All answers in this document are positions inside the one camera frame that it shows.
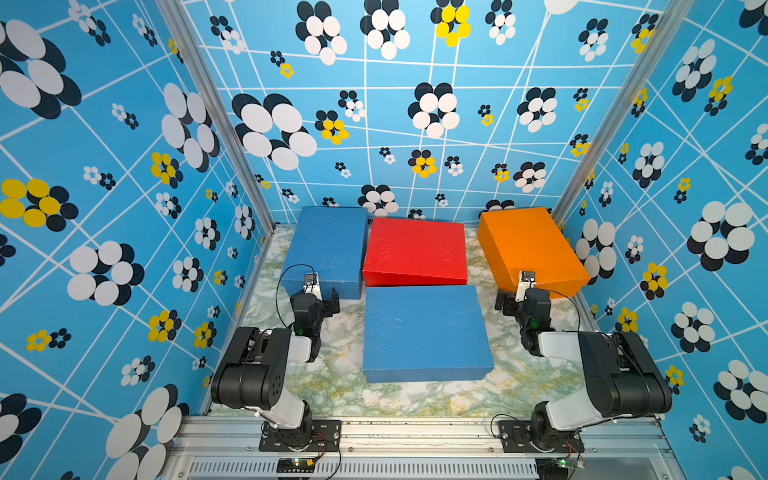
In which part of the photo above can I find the blue shoebox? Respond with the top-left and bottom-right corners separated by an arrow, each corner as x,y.
281,206 -> 368,300
362,285 -> 495,383

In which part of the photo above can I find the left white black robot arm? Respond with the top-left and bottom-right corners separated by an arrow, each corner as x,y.
210,289 -> 340,451

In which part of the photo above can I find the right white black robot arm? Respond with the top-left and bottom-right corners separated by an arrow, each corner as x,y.
494,287 -> 673,453

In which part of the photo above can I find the orange shoebox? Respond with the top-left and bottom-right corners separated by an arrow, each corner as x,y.
477,208 -> 590,297

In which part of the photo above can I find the red shoebox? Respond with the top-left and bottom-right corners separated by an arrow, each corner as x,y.
363,218 -> 468,287

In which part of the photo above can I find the left green circuit board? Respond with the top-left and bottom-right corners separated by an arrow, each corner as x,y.
276,458 -> 316,475

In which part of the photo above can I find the green circuit board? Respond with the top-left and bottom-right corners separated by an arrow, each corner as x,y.
536,458 -> 585,480
276,458 -> 316,475

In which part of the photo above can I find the right green circuit board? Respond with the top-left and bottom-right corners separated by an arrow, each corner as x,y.
536,458 -> 585,480

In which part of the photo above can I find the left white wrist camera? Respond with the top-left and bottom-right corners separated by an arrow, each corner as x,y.
303,272 -> 322,299

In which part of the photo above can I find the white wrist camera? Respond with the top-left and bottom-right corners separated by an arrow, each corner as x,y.
515,270 -> 536,302
303,272 -> 322,299

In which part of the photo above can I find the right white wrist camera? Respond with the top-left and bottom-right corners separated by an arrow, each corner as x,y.
515,270 -> 536,302

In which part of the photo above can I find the right black camera cable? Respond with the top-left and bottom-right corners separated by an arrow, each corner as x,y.
533,288 -> 583,332

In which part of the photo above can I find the black camera cable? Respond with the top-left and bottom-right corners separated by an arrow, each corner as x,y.
274,263 -> 317,330
533,288 -> 583,332

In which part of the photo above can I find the left black camera cable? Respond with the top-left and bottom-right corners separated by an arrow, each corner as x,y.
274,263 -> 317,330

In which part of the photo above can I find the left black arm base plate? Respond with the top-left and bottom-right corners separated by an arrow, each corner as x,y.
258,419 -> 342,453

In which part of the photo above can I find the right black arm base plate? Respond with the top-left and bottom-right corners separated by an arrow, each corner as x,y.
494,420 -> 585,455

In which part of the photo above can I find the aluminium front rail frame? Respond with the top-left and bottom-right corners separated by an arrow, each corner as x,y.
162,415 -> 685,479

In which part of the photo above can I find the left aluminium corner post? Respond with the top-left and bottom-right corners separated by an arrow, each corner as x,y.
157,0 -> 275,240

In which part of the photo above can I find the aluminium corner post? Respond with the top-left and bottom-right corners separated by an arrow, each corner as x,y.
157,0 -> 275,240
552,0 -> 695,226

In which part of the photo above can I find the right aluminium corner post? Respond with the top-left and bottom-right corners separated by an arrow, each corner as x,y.
552,0 -> 695,226

